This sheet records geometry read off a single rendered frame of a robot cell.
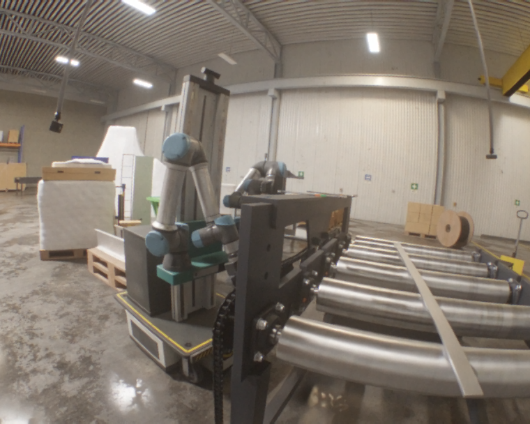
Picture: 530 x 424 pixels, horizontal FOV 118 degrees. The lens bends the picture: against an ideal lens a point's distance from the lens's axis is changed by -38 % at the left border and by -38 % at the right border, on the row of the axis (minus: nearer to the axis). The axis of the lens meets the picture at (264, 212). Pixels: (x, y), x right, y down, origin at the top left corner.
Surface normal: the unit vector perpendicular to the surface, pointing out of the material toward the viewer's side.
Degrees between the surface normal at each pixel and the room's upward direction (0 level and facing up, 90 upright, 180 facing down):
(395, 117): 90
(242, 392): 90
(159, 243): 97
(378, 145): 90
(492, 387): 82
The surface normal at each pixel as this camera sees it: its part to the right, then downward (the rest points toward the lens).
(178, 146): -0.14, -0.03
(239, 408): -0.45, 0.07
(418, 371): -0.37, -0.37
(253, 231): 0.89, 0.13
